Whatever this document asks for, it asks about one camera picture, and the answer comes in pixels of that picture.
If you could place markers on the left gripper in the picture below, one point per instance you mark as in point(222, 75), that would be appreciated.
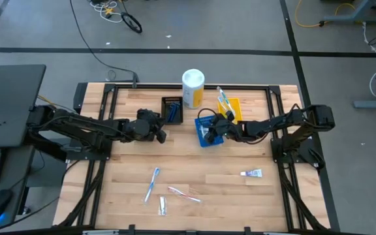
point(140, 127)

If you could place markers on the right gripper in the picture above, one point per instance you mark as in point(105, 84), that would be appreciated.
point(227, 129)

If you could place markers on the blue plastic basket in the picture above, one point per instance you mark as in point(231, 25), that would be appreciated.
point(218, 142)

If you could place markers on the teal toothbrush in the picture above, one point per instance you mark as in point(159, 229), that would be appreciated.
point(226, 100)

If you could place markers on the small white toothpaste tube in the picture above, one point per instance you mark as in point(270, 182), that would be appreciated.
point(253, 173)

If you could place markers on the red toothbrush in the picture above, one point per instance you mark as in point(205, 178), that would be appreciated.
point(183, 194)

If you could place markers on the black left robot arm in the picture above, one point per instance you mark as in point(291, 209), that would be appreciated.
point(87, 125)

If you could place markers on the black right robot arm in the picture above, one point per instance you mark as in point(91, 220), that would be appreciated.
point(273, 125)

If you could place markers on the black plastic basket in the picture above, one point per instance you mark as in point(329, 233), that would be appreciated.
point(165, 119)

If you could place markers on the yellow plastic basket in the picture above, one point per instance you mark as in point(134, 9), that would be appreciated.
point(237, 109)

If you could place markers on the white yellow wipes canister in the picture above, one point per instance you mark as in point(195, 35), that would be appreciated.
point(193, 85)

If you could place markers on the black desk top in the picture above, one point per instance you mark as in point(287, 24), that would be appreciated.
point(11, 104)

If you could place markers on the dark grey desk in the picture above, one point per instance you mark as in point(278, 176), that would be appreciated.
point(15, 169)

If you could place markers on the grey desk leg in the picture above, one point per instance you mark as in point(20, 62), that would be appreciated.
point(374, 103)
point(354, 16)

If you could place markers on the black aluminium table frame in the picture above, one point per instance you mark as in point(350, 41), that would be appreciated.
point(142, 86)

